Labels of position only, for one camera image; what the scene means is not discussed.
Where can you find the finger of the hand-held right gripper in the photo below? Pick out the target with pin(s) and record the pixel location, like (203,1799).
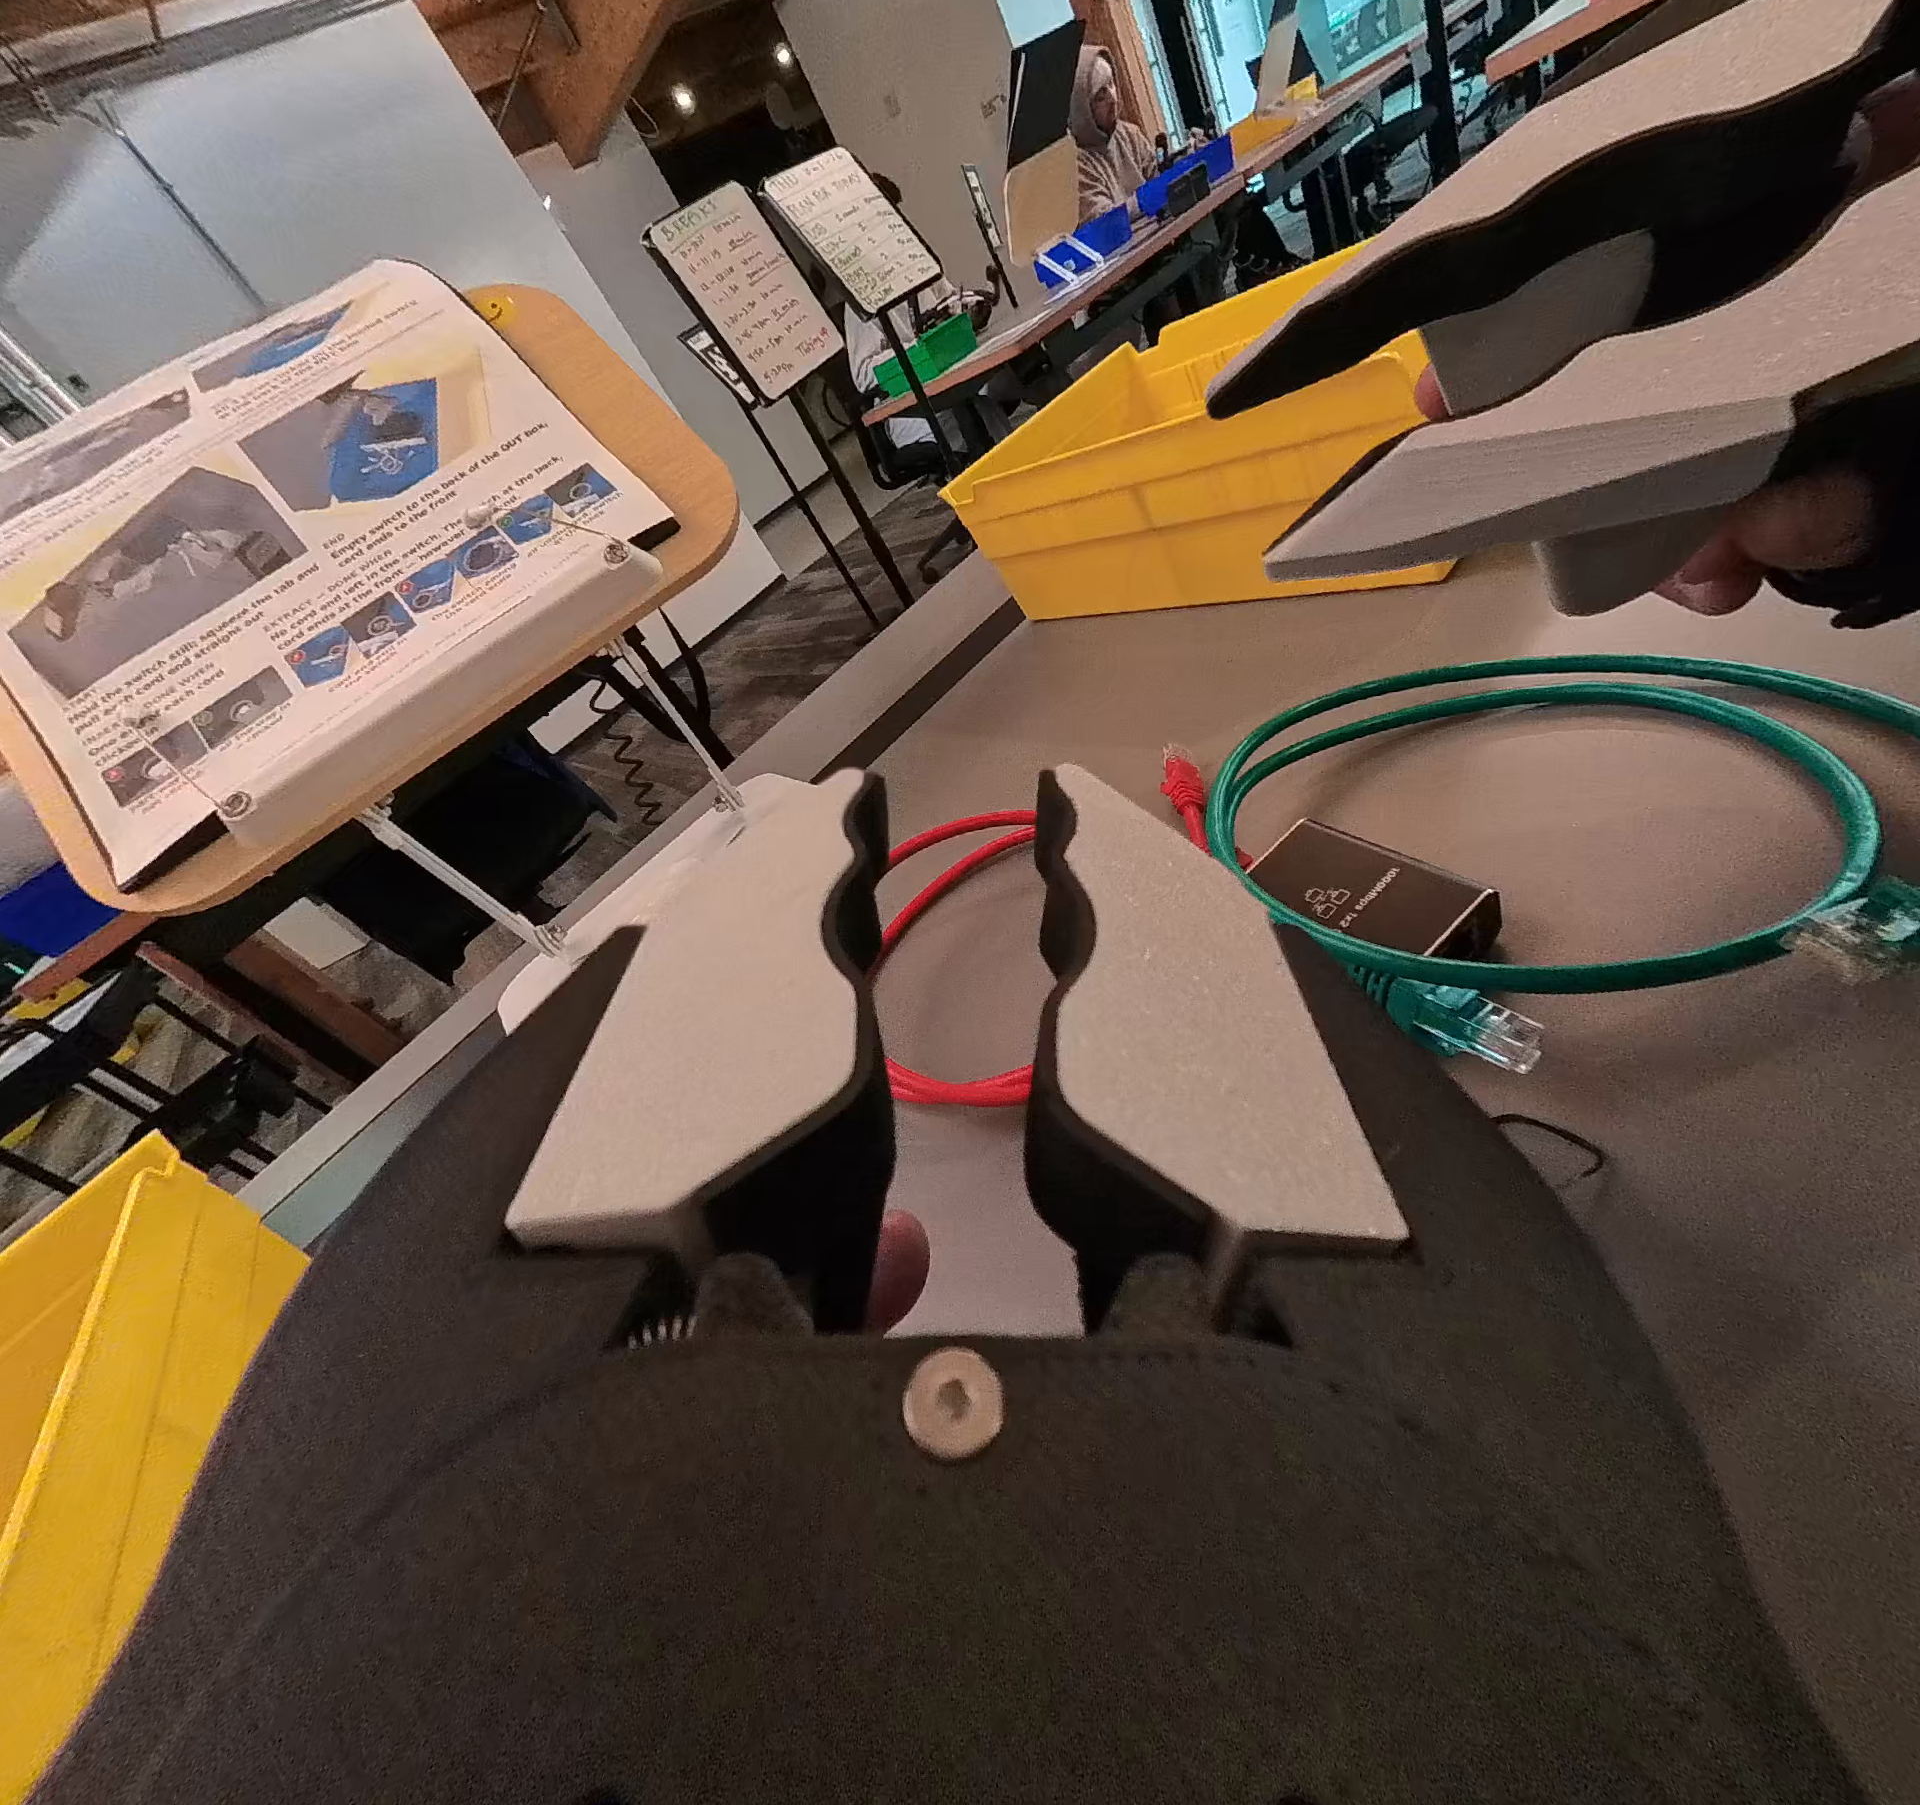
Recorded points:
(1649,439)
(1575,155)

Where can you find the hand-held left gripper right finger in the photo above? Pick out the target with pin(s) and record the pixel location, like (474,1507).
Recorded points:
(1201,1056)

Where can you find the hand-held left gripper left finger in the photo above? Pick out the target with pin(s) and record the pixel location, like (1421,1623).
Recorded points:
(705,1056)

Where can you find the black network switch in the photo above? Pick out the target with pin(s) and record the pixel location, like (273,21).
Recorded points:
(1374,883)

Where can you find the person's right hand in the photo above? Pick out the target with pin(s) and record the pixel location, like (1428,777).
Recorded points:
(1724,568)

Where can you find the person's left hand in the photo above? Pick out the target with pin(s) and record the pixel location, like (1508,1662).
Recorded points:
(904,1273)

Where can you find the black metal pole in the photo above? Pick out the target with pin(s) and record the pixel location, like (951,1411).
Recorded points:
(1438,37)

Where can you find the black and cream board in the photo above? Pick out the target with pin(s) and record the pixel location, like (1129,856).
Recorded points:
(1293,20)
(1042,140)

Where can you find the thin black thread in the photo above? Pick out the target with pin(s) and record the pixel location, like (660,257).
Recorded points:
(1560,1138)

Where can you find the blue plastic bin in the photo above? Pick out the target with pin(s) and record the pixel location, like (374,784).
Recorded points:
(45,913)
(1187,178)
(1088,247)

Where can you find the white document stand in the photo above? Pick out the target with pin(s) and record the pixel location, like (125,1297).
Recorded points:
(436,733)

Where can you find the yellow plastic bin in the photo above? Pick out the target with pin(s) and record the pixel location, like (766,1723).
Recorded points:
(1125,515)
(120,1355)

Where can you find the printed instruction sheet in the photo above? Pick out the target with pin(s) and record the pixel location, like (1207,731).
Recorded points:
(299,561)

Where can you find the wooden document board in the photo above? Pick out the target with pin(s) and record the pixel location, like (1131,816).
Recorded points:
(660,410)

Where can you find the green plastic bin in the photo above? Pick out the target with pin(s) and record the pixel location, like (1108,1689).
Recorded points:
(921,359)

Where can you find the handwritten whiteboard on easel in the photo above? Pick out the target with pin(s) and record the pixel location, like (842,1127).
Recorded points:
(864,229)
(743,290)

